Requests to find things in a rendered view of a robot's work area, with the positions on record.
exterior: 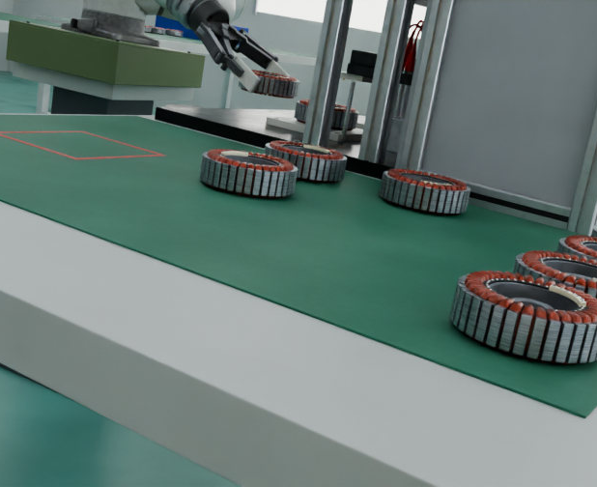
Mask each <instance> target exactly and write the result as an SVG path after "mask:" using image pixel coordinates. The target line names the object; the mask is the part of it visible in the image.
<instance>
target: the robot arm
mask: <svg viewBox="0 0 597 487"><path fill-rule="evenodd" d="M246 3H247V0H83V9H84V10H82V15H81V18H72V19H71V23H62V24H61V29H65V30H70V31H74V32H79V33H83V34H88V35H93V36H98V37H102V38H107V39H111V40H118V41H123V42H129V43H140V44H146V45H151V46H157V47H159V46H160V41H157V40H155V39H152V38H150V37H148V36H146V35H145V34H144V30H145V18H146V15H159V16H163V17H166V18H169V19H173V20H177V21H179V22H180V23H181V24H182V25H183V27H184V28H185V29H190V30H192V31H193V32H194V33H195V35H196V36H197V37H198V38H199V39H200V40H201V41H202V43H203V45H204V46H205V48H206V49H207V50H208V52H209V53H210V55H211V57H212V58H213V60H214V62H215V63H216V64H218V65H220V63H222V65H221V67H220V68H221V69H222V70H224V71H226V70H227V68H228V70H229V71H230V72H231V73H232V74H233V75H234V76H235V77H236V78H237V79H238V81H239V82H240V83H241V84H242V85H243V86H244V87H245V88H246V89H247V90H248V91H249V92H250V93H253V92H254V91H255V89H256V88H257V86H258V85H259V84H260V82H261V79H260V78H259V77H258V76H257V75H256V74H255V73H254V72H253V71H252V70H251V69H250V68H249V67H248V66H247V65H246V63H245V62H244V61H243V60H242V59H241V58H240V57H239V56H236V57H235V56H234V53H233V50H234V51H235V52H236V53H241V54H243V55H244V56H246V57H247V58H249V59H250V60H252V61H253V62H255V63H256V64H258V65H259V66H260V67H262V68H263V69H265V72H269V73H272V72H273V73H278V74H284V75H289V74H287V73H286V72H285V71H284V70H283V69H282V68H281V67H280V66H279V65H278V64H277V62H278V60H279V59H278V57H277V56H274V55H273V54H272V53H271V52H269V51H268V50H267V49H266V48H264V47H263V46H262V45H261V44H259V43H258V42H257V41H256V40H254V39H253V38H252V37H251V36H250V35H249V34H248V33H247V32H246V31H245V30H244V29H241V30H240V32H239V31H238V30H237V28H235V27H234V26H232V25H230V23H231V22H233V21H234V20H236V19H237V18H239V17H240V16H241V15H242V13H243V11H244V9H245V7H246ZM87 10H89V11H87ZM113 14H114V15H113ZM137 19H139V20H137ZM142 20H144V21H142ZM238 43H239V44H240V45H239V47H236V46H237V45H238ZM217 54H218V55H217ZM234 58H235V59H234ZM289 76H290V75H289Z"/></svg>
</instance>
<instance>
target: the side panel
mask: <svg viewBox="0 0 597 487"><path fill-rule="evenodd" d="M399 169H410V170H415V171H421V172H422V173H424V172H428V174H429V175H430V173H434V174H435V175H437V174H439V175H441V176H445V177H450V178H452V179H456V180H458V181H461V182H463V183H465V184H466V185H467V186H468V187H469V188H470V194H469V201H468V204H470V205H473V206H477V207H481V208H484V209H488V210H492V211H496V212H499V213H503V214H507V215H512V216H516V217H520V218H524V219H527V220H531V221H535V222H539V223H542V224H546V225H550V226H553V227H556V228H560V229H564V230H568V231H571V232H575V233H579V234H583V235H587V236H589V237H590V236H591V233H592V229H593V227H594V226H596V225H597V0H433V1H432V6H431V11H430V15H429V20H428V25H427V30H426V35H425V40H424V45H423V49H422V54H421V60H420V65H419V70H418V75H417V80H416V84H415V89H414V94H413V99H412V108H411V113H410V118H409V122H408V127H407V132H406V137H405V142H404V147H403V152H402V156H401V161H400V166H399ZM429 175H428V176H429Z"/></svg>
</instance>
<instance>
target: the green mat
mask: <svg viewBox="0 0 597 487"><path fill-rule="evenodd" d="M0 131H86V132H89V133H92V134H95V135H98V136H102V137H105V138H109V139H112V140H116V141H119V142H122V143H126V144H129V145H132V146H135V147H139V148H142V149H146V150H149V151H152V152H156V153H159V154H163V155H165V156H160V157H139V158H98V157H121V156H144V155H156V154H154V153H151V152H147V151H144V150H140V149H137V148H133V147H130V146H128V145H124V144H121V143H117V142H114V141H110V140H107V139H104V138H100V137H97V136H94V135H91V134H87V133H84V132H25V133H0V134H3V135H6V136H9V137H11V138H15V139H18V140H21V141H24V142H27V143H31V144H34V145H37V146H40V147H43V148H46V149H49V150H52V151H55V152H58V153H61V154H65V155H68V156H71V157H74V158H96V159H73V158H68V157H65V156H61V155H58V154H55V153H52V152H49V151H47V150H43V149H40V148H37V147H34V146H31V145H27V144H24V143H21V142H18V141H15V140H12V139H9V138H6V137H3V136H0V201H1V202H3V203H6V204H9V205H11V206H14V207H17V208H20V209H21V210H24V211H27V212H29V213H32V214H35V215H39V216H42V217H44V218H47V219H50V220H52V221H55V222H58V223H61V224H63V225H66V226H69V227H70V228H73V229H76V230H78V231H81V232H84V233H86V234H89V235H92V236H94V237H97V238H100V239H103V240H105V241H108V242H111V243H113V244H117V245H119V246H122V247H125V248H127V249H130V250H133V251H136V252H138V253H141V254H144V255H146V256H149V257H152V258H154V259H157V260H159V261H161V262H164V263H167V264H169V265H172V266H175V267H178V268H180V269H183V270H186V271H188V272H193V273H195V274H198V275H201V276H203V277H206V278H208V279H210V280H213V281H216V282H219V283H221V284H224V285H227V286H229V287H232V288H235V289H237V290H240V291H243V292H245V293H247V294H250V295H253V296H255V297H258V298H261V299H263V300H266V301H270V302H273V303H276V304H278V305H281V306H284V307H286V308H289V309H292V310H295V311H296V312H299V313H302V314H304V315H307V316H310V317H312V318H315V319H318V320H320V321H323V322H326V323H328V324H331V325H334V326H337V327H338V328H341V329H345V330H348V331H351V332H353V333H356V334H359V335H361V336H364V337H367V338H369V339H372V340H375V341H378V342H380V343H383V344H385V345H387V346H390V347H393V348H395V349H398V350H401V351H403V352H406V353H409V354H412V355H414V356H417V357H420V358H424V359H427V360H429V361H431V362H434V363H436V364H439V365H442V366H444V367H447V368H450V369H453V370H455V371H458V372H461V373H463V374H466V375H469V376H471V377H473V378H476V379H478V380H481V381H484V382H486V383H489V384H492V385H495V386H497V387H502V388H504V389H507V390H510V391H512V392H515V393H518V394H520V395H522V396H525V397H528V398H530V399H533V400H536V401H538V402H541V403H544V404H546V405H549V406H552V407H554V408H557V409H560V410H562V411H564V412H567V413H570V414H572V415H577V416H579V417H582V418H587V417H588V416H589V414H590V413H591V412H592V411H593V410H594V409H595V408H596V407H597V360H594V361H592V362H586V363H584V364H580V363H579V364H577V365H573V364H568V365H562V364H561V363H559V364H551V363H550V362H546V363H542V362H539V361H538V360H537V359H536V360H527V359H526V355H525V354H524V355H523V356H522V357H521V358H516V357H514V356H513V353H512V352H513V351H512V352H511V353H510V354H508V355H506V354H504V353H503V352H502V351H501V350H500V349H499V350H493V349H491V348H490V346H484V345H481V344H480V342H479V341H474V340H472V339H471V337H468V336H466V335H465V333H464V332H462V331H460V330H459V329H458V327H456V326H455V325H454V324H453V323H452V321H451V319H450V313H451V308H452V304H453V300H454V296H455V291H456V287H457V282H458V279H459V278H460V277H461V276H463V275H466V274H469V273H471V272H480V271H494V272H495V271H502V272H513V268H514V264H515V260H516V256H517V255H519V254H522V253H526V252H529V251H533V250H537V251H538V250H544V251H546V250H549V251H551V252H554V251H557V247H558V243H559V240H560V239H562V238H567V237H569V236H573V235H577V236H578V235H582V236H584V235H583V234H579V233H575V232H571V231H568V230H564V229H560V228H556V227H553V226H550V225H546V224H542V223H539V222H535V221H531V220H527V219H524V218H520V217H516V216H512V215H507V214H503V213H499V212H496V211H492V210H488V209H484V208H481V207H477V206H473V205H470V204H468V206H467V210H466V211H465V212H464V213H462V214H459V215H435V214H428V213H427V211H426V212H425V213H422V212H421V211H420V209H419V211H417V212H416V211H415V210H414V209H412V210H409V209H407V208H402V207H398V206H396V205H392V204H391V203H388V202H387V201H385V200H384V199H383V198H382V197H381V196H380V194H379V193H380V188H381V183H382V181H379V180H376V179H372V178H368V177H364V176H361V175H357V174H354V173H350V172H347V171H345V174H344V179H343V180H341V181H338V182H336V183H315V182H308V181H307V180H306V181H303V180H302V179H301V177H300V179H299V180H296V185H295V191H294V193H293V194H292V195H288V196H287V197H284V198H274V199H272V198H265V197H264V198H259V197H258V196H257V197H252V196H251V195H249V196H244V195H243V193H242V195H237V193H233V194H232V193H230V192H229V191H228V192H224V191H223V190H218V189H216V188H212V187H211V186H208V185H206V184H205V183H204V182H203V181H201V180H200V178H199V177H200V170H201V163H202V156H203V154H204V153H206V152H208V151H209V150H212V149H228V150H229V149H233V150H240V151H247V152H253V156H254V154H255V153H259V154H260V155H261V154H263V153H264V152H265V150H263V149H259V148H256V147H252V146H248V145H244V144H242V143H238V142H234V141H230V140H227V139H223V138H219V137H215V136H212V135H208V134H205V133H201V132H197V131H194V130H190V129H183V128H180V127H176V126H172V125H168V124H165V123H162V122H158V121H154V120H151V119H147V118H143V117H139V116H95V115H12V114H0Z"/></svg>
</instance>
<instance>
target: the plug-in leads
mask: <svg viewBox="0 0 597 487"><path fill-rule="evenodd" d="M420 22H422V24H421V25H419V23H420ZM423 22H424V21H423V20H419V21H418V22H417V24H416V23H415V24H412V25H411V27H410V29H411V28H412V27H413V26H415V28H414V30H413V31H412V34H411V36H410V39H409V42H408V43H407V47H406V52H405V57H404V63H403V68H402V72H407V74H412V75H413V69H414V63H415V57H416V42H417V39H418V36H419V34H420V31H421V32H422V27H423ZM417 28H419V30H418V32H417V35H416V38H415V41H414V42H413V37H414V34H415V31H416V30H417Z"/></svg>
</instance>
